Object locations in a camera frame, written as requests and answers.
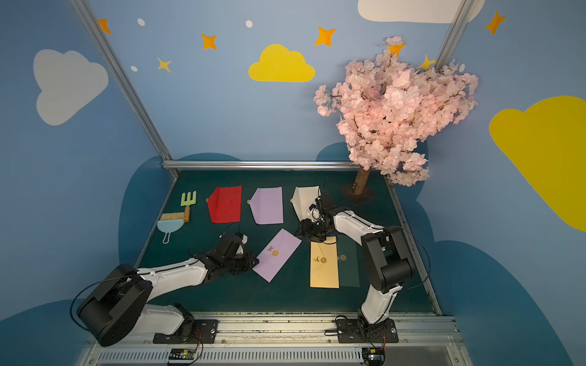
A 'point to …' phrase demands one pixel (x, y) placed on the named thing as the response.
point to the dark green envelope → (349, 266)
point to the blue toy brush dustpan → (170, 223)
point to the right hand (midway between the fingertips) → (303, 233)
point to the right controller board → (374, 356)
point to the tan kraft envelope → (323, 264)
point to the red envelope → (225, 204)
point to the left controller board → (181, 354)
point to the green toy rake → (188, 203)
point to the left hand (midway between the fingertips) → (261, 258)
